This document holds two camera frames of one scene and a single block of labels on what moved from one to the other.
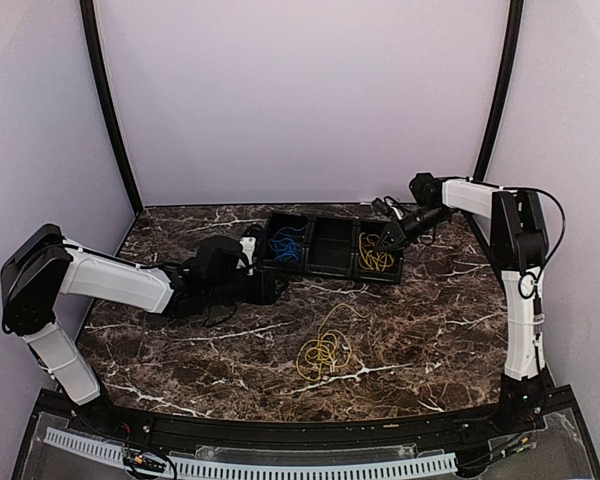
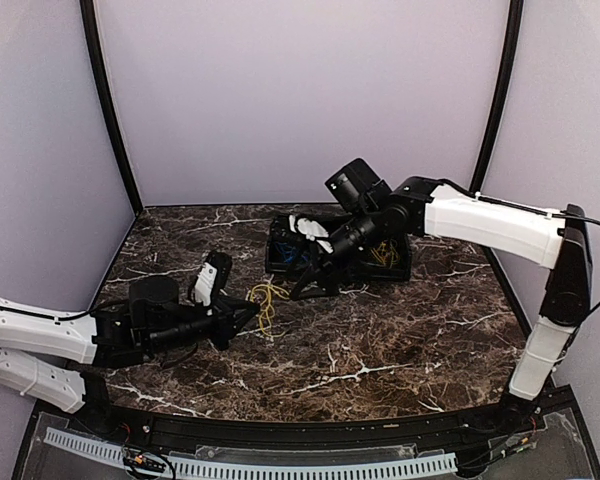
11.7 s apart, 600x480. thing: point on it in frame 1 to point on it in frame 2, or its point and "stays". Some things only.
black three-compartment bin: x=326 y=245 stays
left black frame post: x=88 y=14 stays
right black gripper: x=393 y=229 to x=320 y=269
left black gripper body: x=224 y=292 to x=175 y=337
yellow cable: x=331 y=348 to x=268 y=312
